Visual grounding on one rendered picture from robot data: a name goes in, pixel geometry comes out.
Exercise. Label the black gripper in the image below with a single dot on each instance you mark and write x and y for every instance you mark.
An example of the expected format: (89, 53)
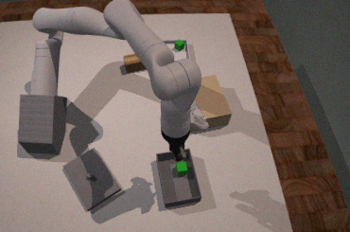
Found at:
(178, 144)

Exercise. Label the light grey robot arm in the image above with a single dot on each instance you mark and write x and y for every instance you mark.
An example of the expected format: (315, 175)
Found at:
(176, 85)

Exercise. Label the green block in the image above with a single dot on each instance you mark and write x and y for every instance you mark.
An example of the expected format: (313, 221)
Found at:
(179, 45)
(182, 168)

